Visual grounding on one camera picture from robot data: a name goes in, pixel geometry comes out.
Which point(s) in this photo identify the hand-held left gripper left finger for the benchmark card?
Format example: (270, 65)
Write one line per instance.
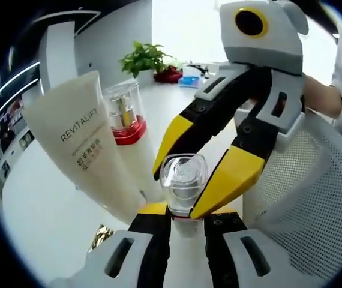
(114, 261)

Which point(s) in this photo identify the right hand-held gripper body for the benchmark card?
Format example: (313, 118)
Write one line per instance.
(279, 45)

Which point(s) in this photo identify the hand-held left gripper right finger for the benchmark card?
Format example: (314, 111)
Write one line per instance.
(249, 261)

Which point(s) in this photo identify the gold skincare sachet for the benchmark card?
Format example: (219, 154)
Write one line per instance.
(102, 237)

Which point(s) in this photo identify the silver skincare bottle square label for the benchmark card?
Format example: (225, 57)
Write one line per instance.
(183, 186)

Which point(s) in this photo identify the white skincare bottle red collar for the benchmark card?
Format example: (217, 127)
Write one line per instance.
(129, 132)

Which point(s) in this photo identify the white skincare tube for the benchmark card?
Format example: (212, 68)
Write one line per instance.
(75, 126)

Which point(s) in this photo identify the blue white tissue box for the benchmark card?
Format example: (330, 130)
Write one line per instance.
(190, 80)

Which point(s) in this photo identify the dark red plant pot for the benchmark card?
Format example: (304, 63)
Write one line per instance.
(166, 76)

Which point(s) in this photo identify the green plant white pot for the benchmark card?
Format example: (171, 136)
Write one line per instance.
(142, 57)

